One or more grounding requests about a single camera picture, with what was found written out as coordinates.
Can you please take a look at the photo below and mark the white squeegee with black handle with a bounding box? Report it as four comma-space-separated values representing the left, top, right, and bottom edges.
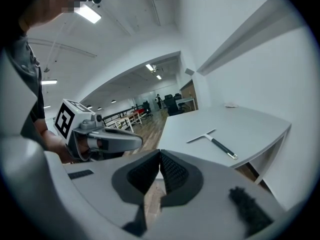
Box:
186, 128, 239, 161

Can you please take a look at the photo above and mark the person's left hand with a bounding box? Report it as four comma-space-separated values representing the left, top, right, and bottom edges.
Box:
77, 135, 104, 157

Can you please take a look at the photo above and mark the black office chair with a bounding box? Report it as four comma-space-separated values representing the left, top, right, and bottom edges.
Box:
163, 97, 185, 117
142, 100, 154, 118

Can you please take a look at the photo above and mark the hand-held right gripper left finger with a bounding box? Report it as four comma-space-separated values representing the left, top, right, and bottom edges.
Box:
62, 148, 161, 237

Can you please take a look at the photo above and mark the wooden top white-leg table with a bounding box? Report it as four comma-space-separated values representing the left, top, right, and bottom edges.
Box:
113, 112, 143, 132

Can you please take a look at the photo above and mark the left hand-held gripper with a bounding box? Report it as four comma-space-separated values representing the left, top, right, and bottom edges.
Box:
53, 98, 144, 163

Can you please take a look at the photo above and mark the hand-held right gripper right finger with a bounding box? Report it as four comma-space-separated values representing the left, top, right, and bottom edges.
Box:
146, 148, 288, 240

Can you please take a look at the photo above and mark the white rectangular desk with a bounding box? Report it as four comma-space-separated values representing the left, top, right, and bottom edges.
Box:
174, 97, 195, 111

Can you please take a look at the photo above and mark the person's dark shirt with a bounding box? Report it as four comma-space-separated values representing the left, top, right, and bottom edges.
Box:
4, 33, 48, 150

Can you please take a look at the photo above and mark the black metal railing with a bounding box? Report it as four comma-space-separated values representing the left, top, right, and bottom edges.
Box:
101, 107, 139, 125

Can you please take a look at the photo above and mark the person's left forearm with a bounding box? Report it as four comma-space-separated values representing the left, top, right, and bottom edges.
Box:
33, 120, 75, 164

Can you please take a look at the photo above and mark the person's head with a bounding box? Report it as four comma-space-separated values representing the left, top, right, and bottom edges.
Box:
18, 0, 85, 32

